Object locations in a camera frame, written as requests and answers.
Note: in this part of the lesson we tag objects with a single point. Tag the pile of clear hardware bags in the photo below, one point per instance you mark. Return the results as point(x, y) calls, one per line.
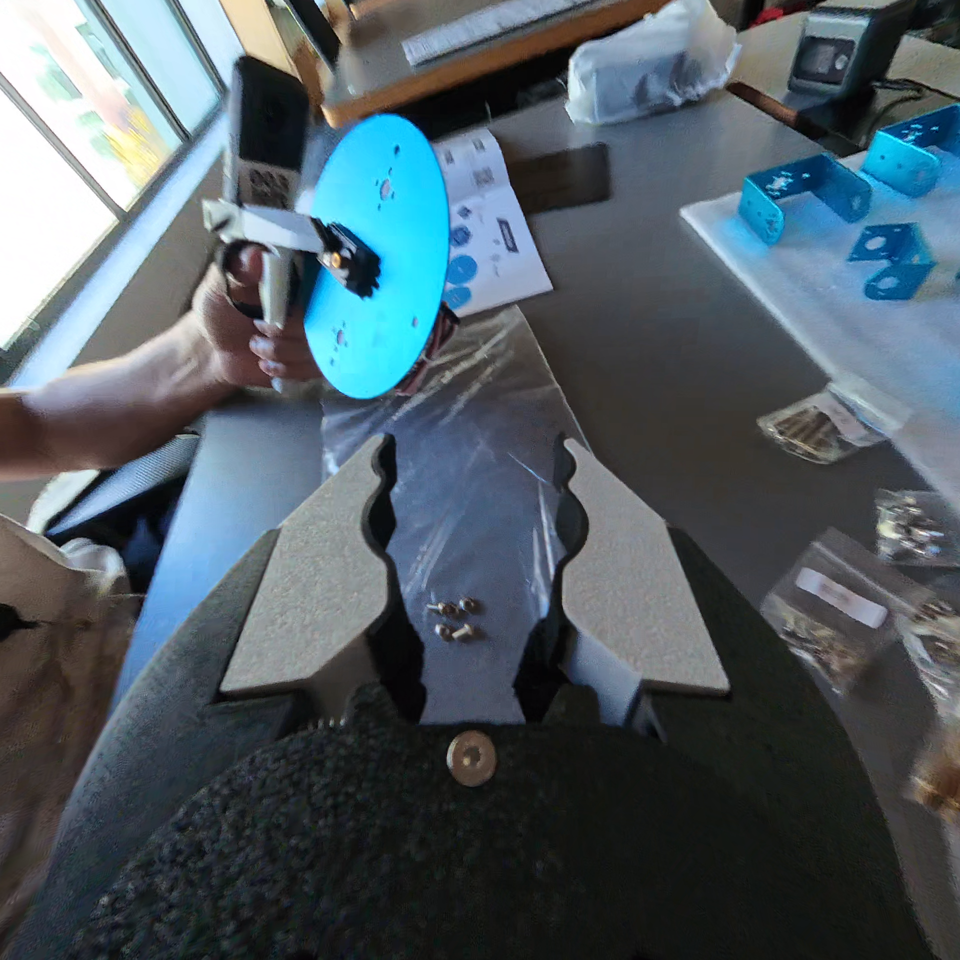
point(847, 600)

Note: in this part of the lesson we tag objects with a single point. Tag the black servo motor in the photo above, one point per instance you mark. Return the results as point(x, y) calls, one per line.
point(352, 259)

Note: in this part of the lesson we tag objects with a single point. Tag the person's left hand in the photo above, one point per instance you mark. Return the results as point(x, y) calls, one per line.
point(232, 345)

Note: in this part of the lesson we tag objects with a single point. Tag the dark grey desk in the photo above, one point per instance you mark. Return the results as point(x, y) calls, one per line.
point(675, 337)

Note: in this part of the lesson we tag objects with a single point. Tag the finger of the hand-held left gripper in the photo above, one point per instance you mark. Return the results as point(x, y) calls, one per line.
point(285, 231)

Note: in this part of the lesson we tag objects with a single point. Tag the blue metal U bracket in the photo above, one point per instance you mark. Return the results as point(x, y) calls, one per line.
point(802, 191)
point(911, 150)

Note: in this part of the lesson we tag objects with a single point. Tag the blue round metal plate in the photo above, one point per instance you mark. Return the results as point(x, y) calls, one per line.
point(390, 247)

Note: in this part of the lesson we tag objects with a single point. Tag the large glass window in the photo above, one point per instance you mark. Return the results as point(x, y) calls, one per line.
point(60, 150)

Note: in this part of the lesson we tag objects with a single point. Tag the small blue metal bracket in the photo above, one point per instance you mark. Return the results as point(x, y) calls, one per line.
point(892, 262)

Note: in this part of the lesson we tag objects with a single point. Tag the person's left forearm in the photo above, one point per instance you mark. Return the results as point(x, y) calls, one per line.
point(112, 412)

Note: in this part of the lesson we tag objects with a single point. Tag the white plastic bag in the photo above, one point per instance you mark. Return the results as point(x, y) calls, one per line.
point(645, 67)

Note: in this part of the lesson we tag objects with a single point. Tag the clear plastic bag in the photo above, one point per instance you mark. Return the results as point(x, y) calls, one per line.
point(465, 487)

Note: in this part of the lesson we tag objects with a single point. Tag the white foam sheet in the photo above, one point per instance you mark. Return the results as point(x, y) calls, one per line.
point(825, 315)

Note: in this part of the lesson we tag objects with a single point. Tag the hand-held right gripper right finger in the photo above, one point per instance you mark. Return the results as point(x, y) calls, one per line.
point(645, 600)

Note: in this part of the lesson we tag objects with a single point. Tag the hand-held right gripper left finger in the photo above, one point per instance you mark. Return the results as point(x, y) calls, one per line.
point(315, 592)

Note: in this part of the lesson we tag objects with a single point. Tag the black flat metal plate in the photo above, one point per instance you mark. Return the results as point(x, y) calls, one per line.
point(562, 180)

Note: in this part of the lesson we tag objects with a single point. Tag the wooden top table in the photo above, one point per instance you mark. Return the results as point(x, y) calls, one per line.
point(465, 67)

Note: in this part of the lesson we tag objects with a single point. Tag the white instruction sheet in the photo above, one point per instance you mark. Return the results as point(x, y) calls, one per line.
point(502, 247)

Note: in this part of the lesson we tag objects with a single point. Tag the paper sheet on far table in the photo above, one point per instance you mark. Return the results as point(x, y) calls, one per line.
point(487, 26)

